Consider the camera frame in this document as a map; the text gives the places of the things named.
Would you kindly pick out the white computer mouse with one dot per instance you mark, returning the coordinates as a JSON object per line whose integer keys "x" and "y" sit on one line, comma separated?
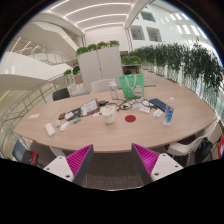
{"x": 64, "y": 126}

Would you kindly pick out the black backpack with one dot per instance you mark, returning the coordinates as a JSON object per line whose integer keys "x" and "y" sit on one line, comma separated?
{"x": 203, "y": 150}

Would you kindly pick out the white cabinet topped with plants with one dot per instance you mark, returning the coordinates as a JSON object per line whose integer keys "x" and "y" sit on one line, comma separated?
{"x": 100, "y": 66}

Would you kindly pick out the white chair with dark seat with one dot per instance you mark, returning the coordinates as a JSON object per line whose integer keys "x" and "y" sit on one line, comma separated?
{"x": 185, "y": 145}

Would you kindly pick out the white cup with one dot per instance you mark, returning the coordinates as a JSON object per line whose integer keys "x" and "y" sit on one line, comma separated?
{"x": 108, "y": 116}

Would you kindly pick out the row of green hedge plants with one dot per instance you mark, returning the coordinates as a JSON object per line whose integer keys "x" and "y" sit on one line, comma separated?
{"x": 186, "y": 63}

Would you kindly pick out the clear blue-labelled water bottle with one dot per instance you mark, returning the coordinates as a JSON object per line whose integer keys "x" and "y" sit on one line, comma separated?
{"x": 168, "y": 115}

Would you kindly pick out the flat round red coaster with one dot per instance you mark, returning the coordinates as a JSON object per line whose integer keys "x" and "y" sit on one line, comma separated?
{"x": 130, "y": 118}

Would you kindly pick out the green cat-print tote bag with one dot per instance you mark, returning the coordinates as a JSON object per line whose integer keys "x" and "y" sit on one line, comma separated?
{"x": 130, "y": 87}

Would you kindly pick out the low shelf with plants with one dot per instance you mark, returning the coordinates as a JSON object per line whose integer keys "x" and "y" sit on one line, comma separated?
{"x": 131, "y": 63}

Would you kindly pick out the white power strip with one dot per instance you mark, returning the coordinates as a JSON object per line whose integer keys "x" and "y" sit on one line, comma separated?
{"x": 50, "y": 129}

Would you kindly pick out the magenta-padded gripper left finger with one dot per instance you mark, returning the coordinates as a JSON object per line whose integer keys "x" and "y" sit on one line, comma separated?
{"x": 78, "y": 160}

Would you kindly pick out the long ceiling lights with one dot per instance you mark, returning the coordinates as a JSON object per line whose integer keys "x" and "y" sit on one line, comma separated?
{"x": 100, "y": 16}

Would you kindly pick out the potted green plants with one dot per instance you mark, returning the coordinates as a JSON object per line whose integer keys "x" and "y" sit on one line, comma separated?
{"x": 71, "y": 71}

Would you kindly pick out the clear shaker bottle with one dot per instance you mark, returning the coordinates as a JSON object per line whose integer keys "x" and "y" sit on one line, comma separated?
{"x": 113, "y": 91}

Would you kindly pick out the small teal box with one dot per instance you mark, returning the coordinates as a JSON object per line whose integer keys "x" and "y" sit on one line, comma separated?
{"x": 76, "y": 121}

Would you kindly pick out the red and black chair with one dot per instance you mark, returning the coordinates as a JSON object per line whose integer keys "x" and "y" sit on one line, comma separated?
{"x": 26, "y": 155}

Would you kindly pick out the flat black case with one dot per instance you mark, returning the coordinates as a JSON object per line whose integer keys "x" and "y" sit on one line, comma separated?
{"x": 102, "y": 103}

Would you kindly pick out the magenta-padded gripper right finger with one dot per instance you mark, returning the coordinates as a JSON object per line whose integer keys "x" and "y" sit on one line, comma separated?
{"x": 146, "y": 158}

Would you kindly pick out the small white card box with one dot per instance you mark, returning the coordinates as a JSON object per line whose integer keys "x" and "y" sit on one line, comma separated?
{"x": 144, "y": 109}

